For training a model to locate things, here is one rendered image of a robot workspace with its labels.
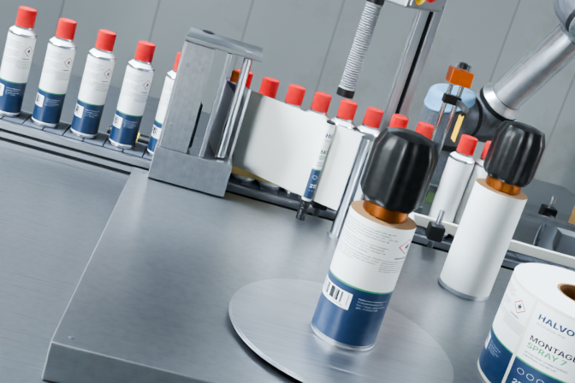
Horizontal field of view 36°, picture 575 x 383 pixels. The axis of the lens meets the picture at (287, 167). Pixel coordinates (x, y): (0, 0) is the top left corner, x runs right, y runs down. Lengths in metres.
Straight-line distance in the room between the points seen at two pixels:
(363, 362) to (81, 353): 0.35
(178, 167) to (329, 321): 0.53
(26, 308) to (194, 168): 0.51
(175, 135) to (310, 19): 2.60
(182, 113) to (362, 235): 0.55
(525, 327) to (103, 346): 0.54
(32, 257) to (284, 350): 0.41
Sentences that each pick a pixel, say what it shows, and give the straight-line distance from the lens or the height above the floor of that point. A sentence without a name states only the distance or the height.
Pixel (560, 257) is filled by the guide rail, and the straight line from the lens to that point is 1.86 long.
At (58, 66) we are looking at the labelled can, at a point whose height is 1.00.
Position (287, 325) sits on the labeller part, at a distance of 1.18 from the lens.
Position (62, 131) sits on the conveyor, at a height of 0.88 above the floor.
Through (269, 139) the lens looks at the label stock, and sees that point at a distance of 1.64.
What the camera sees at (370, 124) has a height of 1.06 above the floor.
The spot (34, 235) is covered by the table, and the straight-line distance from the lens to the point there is 1.40.
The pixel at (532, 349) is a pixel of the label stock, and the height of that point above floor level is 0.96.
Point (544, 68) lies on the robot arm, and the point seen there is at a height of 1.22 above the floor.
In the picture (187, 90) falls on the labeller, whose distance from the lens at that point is 1.55.
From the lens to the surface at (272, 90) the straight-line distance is 1.69.
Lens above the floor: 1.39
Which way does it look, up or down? 16 degrees down
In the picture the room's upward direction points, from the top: 17 degrees clockwise
